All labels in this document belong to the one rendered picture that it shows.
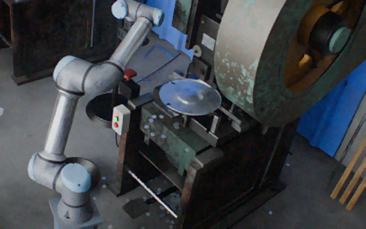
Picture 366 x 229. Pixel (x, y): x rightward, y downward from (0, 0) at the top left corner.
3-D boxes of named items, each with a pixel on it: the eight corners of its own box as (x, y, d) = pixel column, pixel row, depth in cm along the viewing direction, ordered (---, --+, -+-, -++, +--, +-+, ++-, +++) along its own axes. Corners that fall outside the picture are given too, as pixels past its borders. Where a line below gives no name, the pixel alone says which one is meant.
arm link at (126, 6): (134, 7, 189) (146, -1, 197) (111, 0, 191) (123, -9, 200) (131, 24, 194) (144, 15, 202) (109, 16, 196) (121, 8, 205)
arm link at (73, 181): (80, 210, 180) (81, 187, 172) (52, 197, 183) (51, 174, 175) (96, 191, 190) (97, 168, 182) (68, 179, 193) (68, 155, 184)
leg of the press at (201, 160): (179, 263, 232) (216, 131, 179) (165, 248, 238) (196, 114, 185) (285, 188, 288) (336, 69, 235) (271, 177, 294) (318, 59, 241)
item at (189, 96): (193, 74, 231) (194, 73, 231) (233, 104, 214) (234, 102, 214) (146, 89, 214) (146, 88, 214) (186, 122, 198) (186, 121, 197)
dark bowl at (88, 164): (66, 211, 246) (66, 202, 242) (38, 177, 261) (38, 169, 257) (110, 189, 264) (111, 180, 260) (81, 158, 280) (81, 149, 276)
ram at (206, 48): (206, 86, 204) (219, 26, 186) (183, 69, 212) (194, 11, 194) (231, 75, 215) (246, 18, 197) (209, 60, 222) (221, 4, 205)
